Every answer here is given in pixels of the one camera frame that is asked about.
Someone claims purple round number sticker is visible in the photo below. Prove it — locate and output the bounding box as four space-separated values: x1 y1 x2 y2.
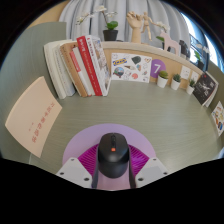
149 58 167 79

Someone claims light wooden ledge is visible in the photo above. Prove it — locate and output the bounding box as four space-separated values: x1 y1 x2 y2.
101 40 204 73

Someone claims red-spined book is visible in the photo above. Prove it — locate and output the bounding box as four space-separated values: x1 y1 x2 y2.
76 35 104 97

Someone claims wooden hand model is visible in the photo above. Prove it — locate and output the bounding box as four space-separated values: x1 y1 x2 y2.
126 10 144 44

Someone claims white sticker sheet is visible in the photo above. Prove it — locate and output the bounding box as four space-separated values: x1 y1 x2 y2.
110 52 153 84

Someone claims wooden artist mannequin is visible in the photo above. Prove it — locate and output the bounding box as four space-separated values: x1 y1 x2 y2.
140 11 155 43

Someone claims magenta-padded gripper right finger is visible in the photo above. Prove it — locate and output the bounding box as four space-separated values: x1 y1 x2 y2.
128 143 170 190

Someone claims small succulent in white pot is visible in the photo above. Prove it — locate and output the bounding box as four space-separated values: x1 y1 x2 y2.
185 79 197 96
156 70 170 89
170 73 182 91

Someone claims black book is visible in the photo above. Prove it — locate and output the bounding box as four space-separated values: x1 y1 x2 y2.
192 71 218 106

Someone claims beige booklet with red text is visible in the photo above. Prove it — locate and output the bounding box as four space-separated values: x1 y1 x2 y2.
4 75 63 159

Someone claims black computer mouse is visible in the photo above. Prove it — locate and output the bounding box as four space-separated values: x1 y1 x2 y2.
97 132 130 179

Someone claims grey curtain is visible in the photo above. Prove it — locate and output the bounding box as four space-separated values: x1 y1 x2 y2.
59 0 191 46

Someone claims window with dark frame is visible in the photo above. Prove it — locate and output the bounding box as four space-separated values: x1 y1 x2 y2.
181 13 218 68

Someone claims lilac round mouse pad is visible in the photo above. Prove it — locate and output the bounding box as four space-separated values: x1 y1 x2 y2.
62 123 157 192

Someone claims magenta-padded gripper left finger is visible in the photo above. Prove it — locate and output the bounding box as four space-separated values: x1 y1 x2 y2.
55 143 100 190

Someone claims thick white book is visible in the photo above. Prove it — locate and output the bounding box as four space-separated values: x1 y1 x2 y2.
43 39 77 100

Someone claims dark wooden horse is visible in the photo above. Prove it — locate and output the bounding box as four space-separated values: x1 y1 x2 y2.
178 39 192 60

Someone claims picture-covered book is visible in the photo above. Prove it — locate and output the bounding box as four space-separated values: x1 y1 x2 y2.
84 34 112 97

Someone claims pink wooden horse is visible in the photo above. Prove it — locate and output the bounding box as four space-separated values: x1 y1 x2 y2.
159 31 182 56

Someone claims food sticker sheet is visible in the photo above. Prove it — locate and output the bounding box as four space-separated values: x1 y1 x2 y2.
211 100 224 137

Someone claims kraft brown book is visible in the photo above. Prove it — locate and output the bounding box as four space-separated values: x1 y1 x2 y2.
59 41 88 98

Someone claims white book with red label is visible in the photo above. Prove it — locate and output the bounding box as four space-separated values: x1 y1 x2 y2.
69 46 96 98

